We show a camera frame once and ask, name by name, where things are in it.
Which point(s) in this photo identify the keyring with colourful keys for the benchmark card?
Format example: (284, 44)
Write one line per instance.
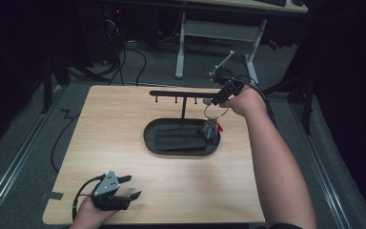
(212, 127)

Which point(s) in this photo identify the person's right hand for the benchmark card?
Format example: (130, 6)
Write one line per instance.
(248, 101)

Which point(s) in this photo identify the white metal frame desk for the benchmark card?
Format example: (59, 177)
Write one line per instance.
(219, 30)

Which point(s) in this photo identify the person's left hand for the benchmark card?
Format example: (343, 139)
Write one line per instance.
(87, 216)

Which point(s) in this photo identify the metal floor rail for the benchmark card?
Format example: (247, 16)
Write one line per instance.
(325, 178)
(11, 168)

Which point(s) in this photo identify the black computer tower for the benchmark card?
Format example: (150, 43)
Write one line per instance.
(101, 31)

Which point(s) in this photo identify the grey tape piece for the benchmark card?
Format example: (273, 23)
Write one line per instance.
(53, 195)

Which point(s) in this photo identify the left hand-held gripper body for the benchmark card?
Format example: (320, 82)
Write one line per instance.
(108, 186)

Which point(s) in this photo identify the black key holder with tray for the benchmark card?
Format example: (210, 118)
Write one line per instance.
(184, 94)

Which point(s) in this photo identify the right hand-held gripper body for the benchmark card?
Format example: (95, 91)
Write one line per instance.
(227, 83)

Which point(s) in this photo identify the black wallet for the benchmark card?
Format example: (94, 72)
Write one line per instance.
(181, 140)

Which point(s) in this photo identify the grey round table grommet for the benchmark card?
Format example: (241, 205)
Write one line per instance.
(207, 101)

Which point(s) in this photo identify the black keyboard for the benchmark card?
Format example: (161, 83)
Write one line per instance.
(273, 2)

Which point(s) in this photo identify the small red object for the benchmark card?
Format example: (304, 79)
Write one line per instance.
(274, 45)

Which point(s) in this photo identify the black metal stand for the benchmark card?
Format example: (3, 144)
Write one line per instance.
(47, 89)
(308, 108)

